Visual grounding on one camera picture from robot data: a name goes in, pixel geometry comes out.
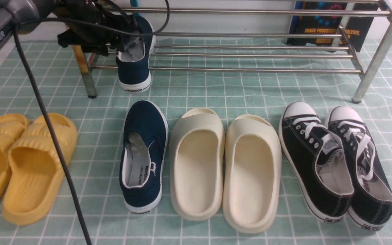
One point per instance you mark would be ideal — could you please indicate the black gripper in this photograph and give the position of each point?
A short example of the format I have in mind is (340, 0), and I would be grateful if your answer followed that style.
(86, 28)

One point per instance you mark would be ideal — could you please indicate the navy canvas shoe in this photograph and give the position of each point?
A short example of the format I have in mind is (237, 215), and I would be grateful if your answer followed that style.
(133, 68)
(145, 141)

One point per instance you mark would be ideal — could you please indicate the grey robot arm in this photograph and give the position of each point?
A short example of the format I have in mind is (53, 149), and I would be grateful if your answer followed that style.
(24, 16)

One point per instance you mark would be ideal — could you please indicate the metal shoe rack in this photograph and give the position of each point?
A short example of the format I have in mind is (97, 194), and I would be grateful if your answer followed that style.
(341, 47)

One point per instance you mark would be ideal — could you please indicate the teal vertical pole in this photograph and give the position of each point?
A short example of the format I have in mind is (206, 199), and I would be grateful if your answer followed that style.
(134, 3)

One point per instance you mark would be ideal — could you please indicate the green checked table cloth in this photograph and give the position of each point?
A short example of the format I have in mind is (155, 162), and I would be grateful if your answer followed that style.
(99, 121)

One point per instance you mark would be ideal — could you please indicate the left cream slide slipper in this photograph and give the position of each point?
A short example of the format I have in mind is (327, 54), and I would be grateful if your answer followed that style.
(196, 151)

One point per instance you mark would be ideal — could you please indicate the cream slide slipper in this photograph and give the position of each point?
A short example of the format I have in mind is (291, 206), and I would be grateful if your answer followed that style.
(253, 161)
(196, 151)

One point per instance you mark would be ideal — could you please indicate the right yellow slide slipper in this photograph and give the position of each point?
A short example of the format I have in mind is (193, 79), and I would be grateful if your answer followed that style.
(37, 174)

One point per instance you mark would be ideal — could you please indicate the right cream slide slipper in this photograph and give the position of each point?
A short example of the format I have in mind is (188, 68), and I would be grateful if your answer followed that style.
(253, 161)

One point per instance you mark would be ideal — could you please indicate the left black canvas sneaker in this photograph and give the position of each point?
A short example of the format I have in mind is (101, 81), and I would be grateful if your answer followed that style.
(317, 159)

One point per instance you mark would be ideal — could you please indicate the black canvas sneaker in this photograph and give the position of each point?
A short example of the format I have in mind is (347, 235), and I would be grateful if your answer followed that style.
(371, 205)
(317, 159)

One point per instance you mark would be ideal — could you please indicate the black image processing book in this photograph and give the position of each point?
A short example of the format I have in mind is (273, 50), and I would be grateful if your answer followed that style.
(356, 28)

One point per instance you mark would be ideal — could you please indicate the right black canvas sneaker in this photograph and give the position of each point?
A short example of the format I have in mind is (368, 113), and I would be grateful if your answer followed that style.
(371, 205)

